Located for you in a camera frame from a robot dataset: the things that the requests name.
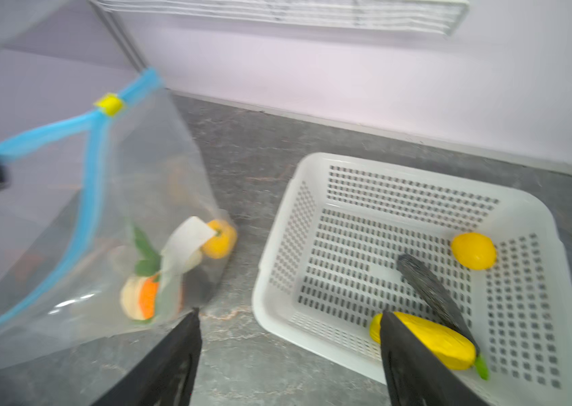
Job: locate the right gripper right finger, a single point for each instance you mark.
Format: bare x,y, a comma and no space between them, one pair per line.
413,374

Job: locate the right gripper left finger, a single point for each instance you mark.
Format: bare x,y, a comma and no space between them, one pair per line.
166,376

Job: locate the dark green toy cucumber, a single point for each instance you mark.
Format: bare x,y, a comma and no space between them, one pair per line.
433,292

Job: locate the green leafy toy vegetable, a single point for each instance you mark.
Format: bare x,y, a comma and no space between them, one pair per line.
149,261

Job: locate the white toy radish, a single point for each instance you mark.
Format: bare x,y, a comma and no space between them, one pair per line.
182,252

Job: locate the yellow toy lemon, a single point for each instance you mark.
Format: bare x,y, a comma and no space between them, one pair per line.
474,251

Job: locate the clear zip top bag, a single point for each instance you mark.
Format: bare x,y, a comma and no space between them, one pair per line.
74,190

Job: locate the white plastic perforated basket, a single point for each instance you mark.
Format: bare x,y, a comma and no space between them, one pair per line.
353,238

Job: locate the orange yellow toy fruit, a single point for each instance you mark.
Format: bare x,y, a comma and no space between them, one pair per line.
222,243

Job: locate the orange toy carrot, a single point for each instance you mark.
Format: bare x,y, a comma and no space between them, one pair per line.
152,298

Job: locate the beige round toy bun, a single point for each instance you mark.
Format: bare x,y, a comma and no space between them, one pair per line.
129,298

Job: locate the yellow toy banana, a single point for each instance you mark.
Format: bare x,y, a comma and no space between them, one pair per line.
453,350

